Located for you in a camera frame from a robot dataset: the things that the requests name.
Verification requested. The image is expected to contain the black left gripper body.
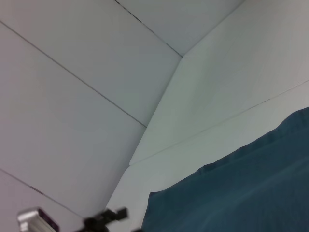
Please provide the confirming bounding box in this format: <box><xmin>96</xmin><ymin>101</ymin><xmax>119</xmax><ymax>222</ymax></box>
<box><xmin>83</xmin><ymin>216</ymin><xmax>110</xmax><ymax>232</ymax></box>

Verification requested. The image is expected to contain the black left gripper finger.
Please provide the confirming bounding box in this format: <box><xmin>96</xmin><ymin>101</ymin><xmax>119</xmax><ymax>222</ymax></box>
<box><xmin>100</xmin><ymin>206</ymin><xmax>129</xmax><ymax>223</ymax></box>

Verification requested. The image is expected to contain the teal t-shirt with pink print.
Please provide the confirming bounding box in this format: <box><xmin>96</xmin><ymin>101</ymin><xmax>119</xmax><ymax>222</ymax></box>
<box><xmin>141</xmin><ymin>105</ymin><xmax>309</xmax><ymax>232</ymax></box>

